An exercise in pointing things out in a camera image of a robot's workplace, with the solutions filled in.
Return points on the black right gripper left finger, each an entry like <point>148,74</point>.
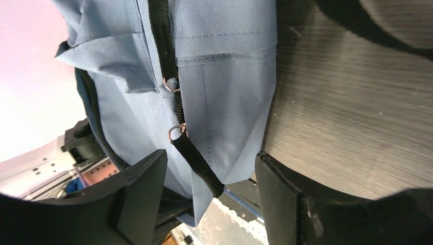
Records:
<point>121,209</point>

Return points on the blue backpack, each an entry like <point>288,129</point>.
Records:
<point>338,90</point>

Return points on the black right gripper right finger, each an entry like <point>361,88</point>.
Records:
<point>300,210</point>

